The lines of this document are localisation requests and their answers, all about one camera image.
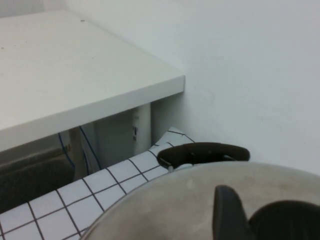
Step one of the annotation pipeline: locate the white black-grid tablecloth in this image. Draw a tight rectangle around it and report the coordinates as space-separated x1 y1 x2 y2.
0 126 197 240

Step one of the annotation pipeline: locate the white table leg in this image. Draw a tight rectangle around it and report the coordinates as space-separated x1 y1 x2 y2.
132 103 153 155

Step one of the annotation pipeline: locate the stainless steel pot green label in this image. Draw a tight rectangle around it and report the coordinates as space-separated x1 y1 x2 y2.
157 141 251 173

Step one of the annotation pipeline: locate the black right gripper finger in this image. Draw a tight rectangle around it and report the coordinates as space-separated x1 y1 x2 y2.
211 185 256 240

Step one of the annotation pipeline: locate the dark grey bin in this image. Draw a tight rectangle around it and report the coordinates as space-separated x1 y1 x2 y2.
0 147 76 215

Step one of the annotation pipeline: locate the white side table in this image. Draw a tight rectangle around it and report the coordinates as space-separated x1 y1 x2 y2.
0 9 186 153

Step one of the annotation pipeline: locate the blue cable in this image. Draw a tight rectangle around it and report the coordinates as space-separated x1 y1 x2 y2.
79 125 103 171
58 131 76 169

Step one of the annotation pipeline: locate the steel lid with black knob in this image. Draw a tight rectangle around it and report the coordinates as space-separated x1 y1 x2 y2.
83 159 320 240

